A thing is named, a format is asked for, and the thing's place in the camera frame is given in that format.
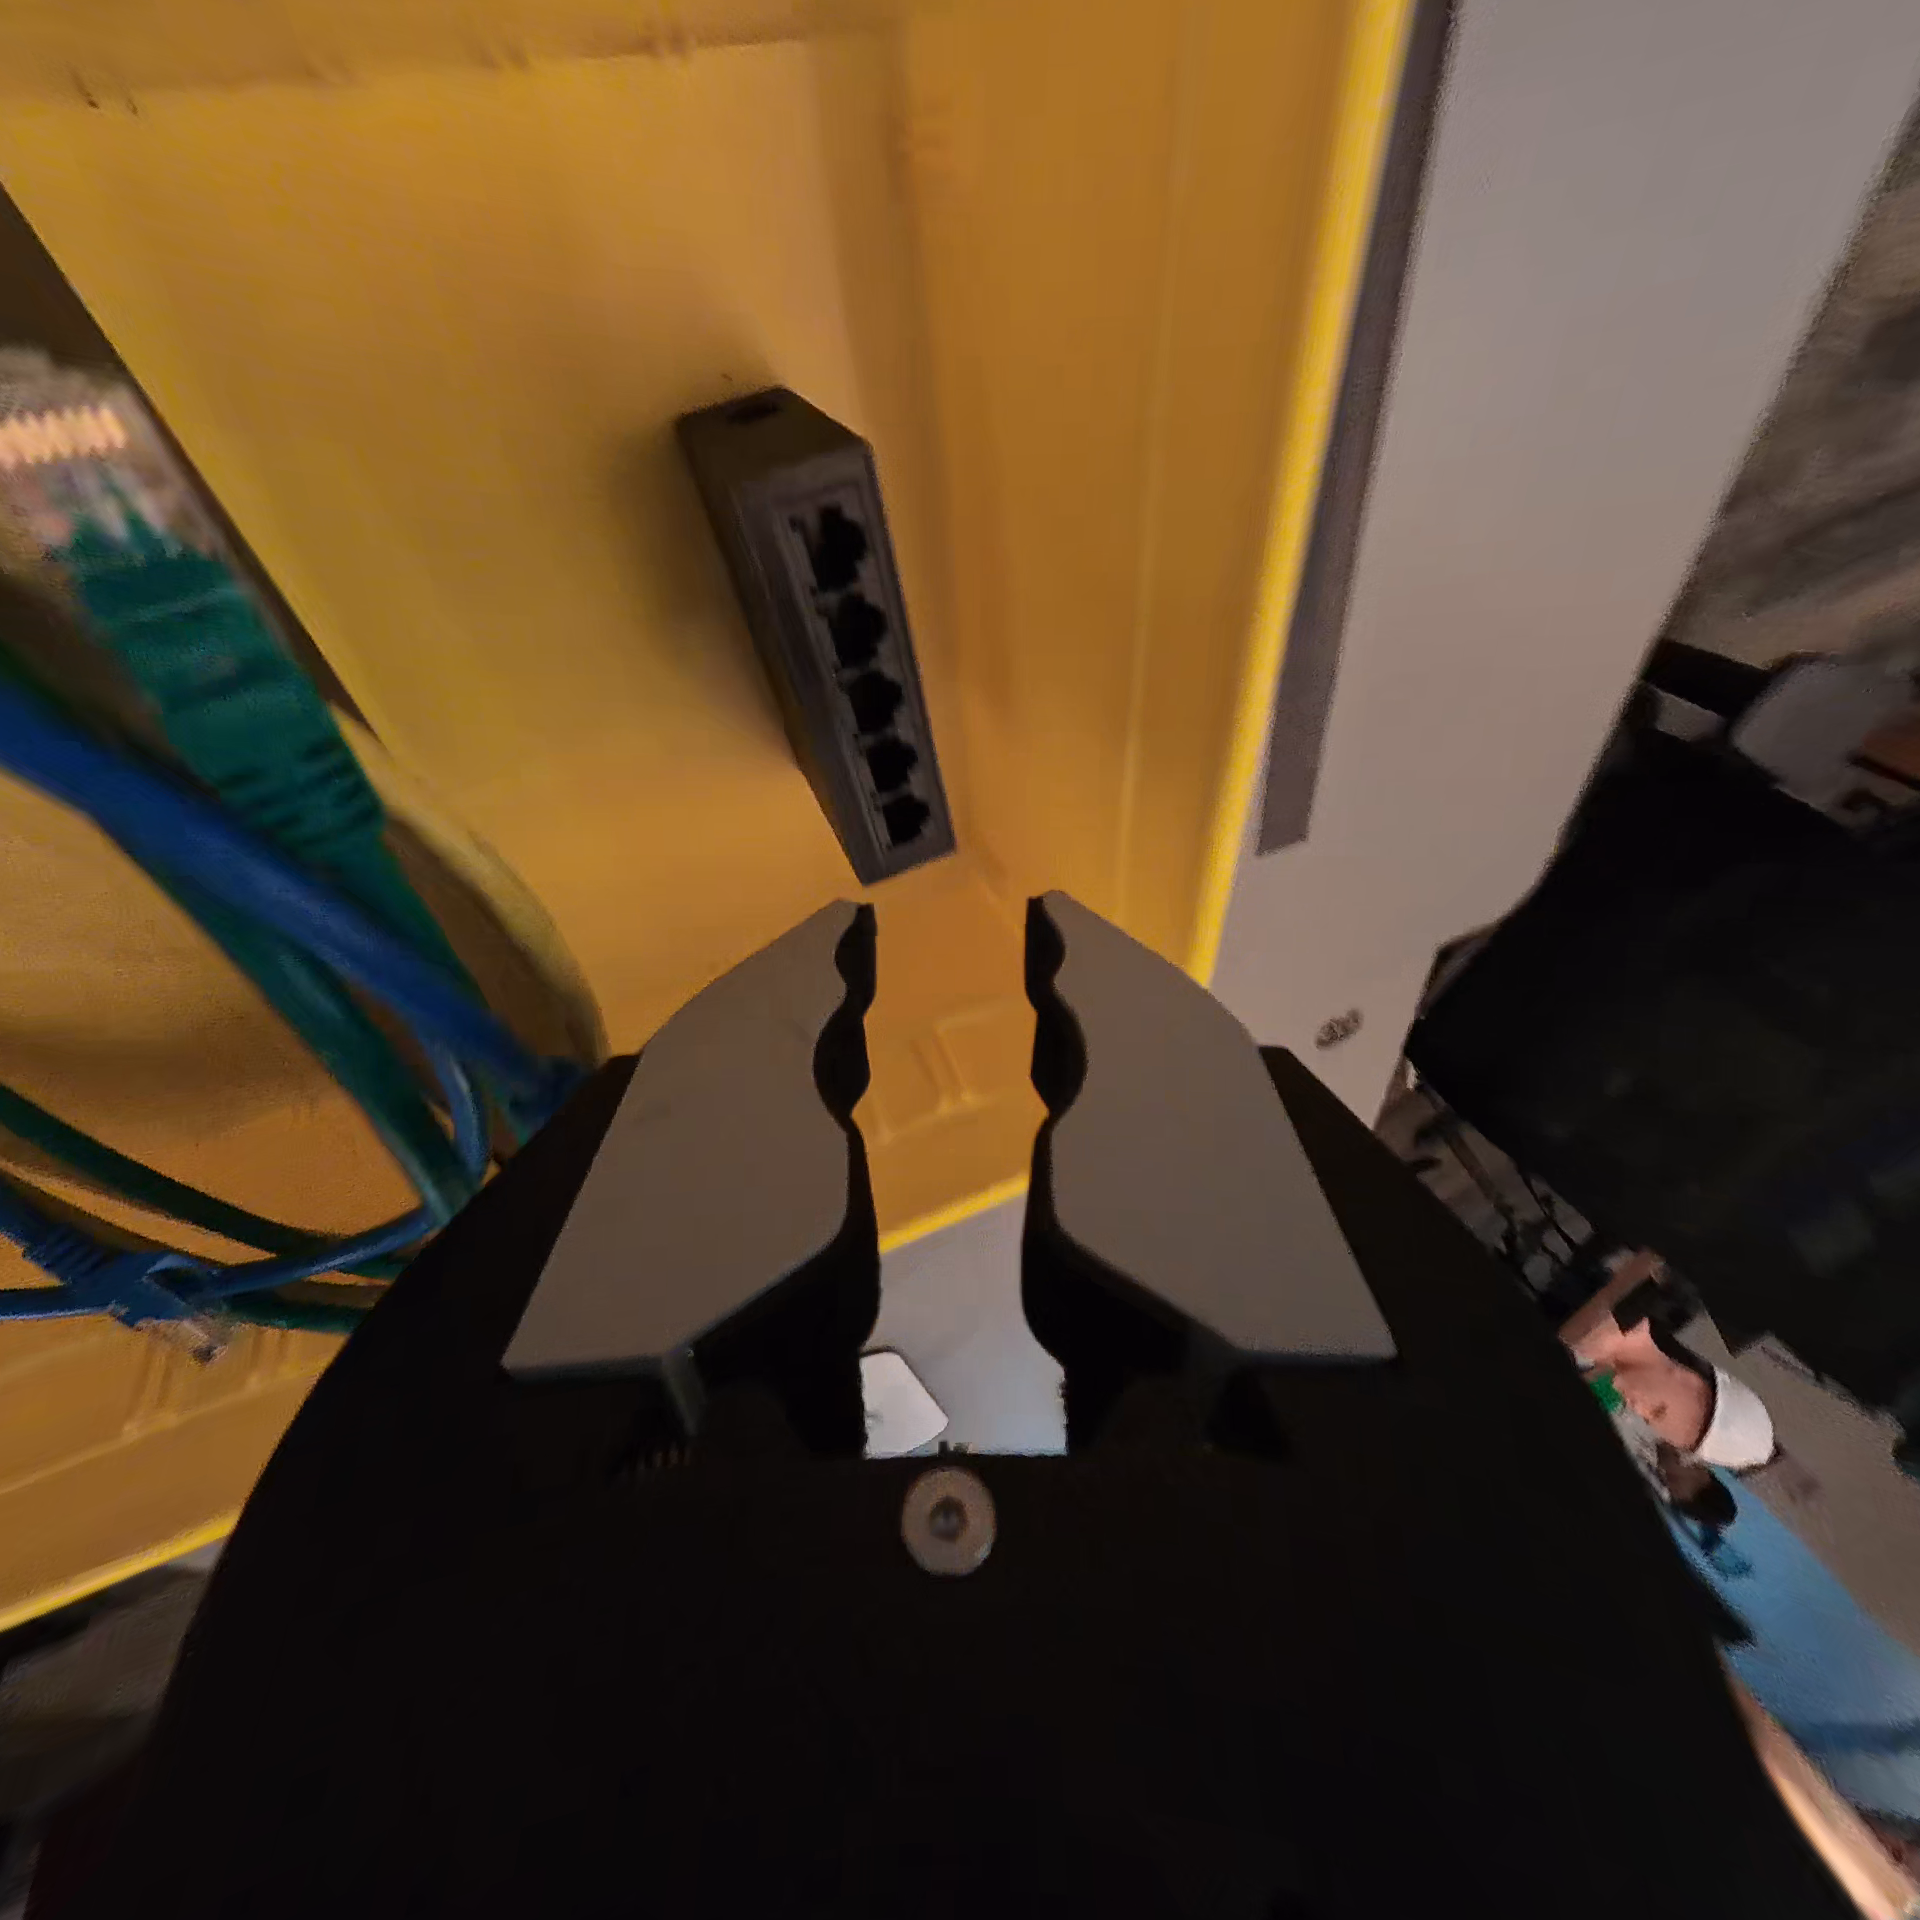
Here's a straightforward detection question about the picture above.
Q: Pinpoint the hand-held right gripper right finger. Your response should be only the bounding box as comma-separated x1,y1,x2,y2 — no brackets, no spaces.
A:
1024,891,1396,1390

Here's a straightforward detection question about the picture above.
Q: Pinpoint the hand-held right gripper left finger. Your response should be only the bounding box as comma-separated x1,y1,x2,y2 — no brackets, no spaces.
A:
503,900,885,1427

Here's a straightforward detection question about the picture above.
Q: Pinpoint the yellow ethernet cable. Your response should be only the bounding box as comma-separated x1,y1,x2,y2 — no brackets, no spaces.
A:
359,803,608,1082

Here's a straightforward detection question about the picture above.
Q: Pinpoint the blue ethernet cable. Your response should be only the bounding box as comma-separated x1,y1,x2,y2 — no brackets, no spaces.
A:
0,681,588,1360

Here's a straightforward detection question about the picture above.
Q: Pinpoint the black network switch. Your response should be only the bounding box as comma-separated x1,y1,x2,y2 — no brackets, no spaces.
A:
673,386,960,886

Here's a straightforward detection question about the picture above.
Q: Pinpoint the green ethernet cable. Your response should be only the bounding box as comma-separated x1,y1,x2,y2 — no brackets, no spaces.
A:
0,353,495,1337

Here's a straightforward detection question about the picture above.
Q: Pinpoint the yellow plastic bin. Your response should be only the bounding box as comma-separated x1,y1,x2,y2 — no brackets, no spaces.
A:
0,0,1419,1637

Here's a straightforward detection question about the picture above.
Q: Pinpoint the white rounded plate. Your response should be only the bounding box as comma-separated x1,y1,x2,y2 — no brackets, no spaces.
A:
862,1352,950,1456

